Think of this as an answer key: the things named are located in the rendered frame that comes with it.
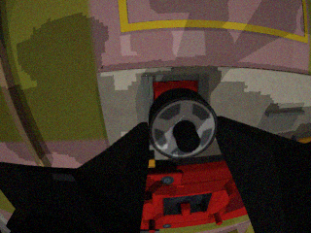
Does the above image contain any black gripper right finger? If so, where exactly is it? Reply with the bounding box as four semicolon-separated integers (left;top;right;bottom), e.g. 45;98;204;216
215;116;311;233

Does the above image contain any tan long thin bar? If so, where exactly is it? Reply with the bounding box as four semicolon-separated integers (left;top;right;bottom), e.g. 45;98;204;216
0;15;52;167

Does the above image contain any black toy wheel with grey hub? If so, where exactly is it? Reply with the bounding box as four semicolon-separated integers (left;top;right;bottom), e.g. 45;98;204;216
148;88;218;159

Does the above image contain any yellow rectangular outline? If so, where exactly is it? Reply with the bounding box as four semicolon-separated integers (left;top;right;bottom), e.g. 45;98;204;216
118;0;308;43

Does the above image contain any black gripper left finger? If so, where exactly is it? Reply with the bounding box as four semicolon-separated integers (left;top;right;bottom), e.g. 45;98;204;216
0;121;149;233

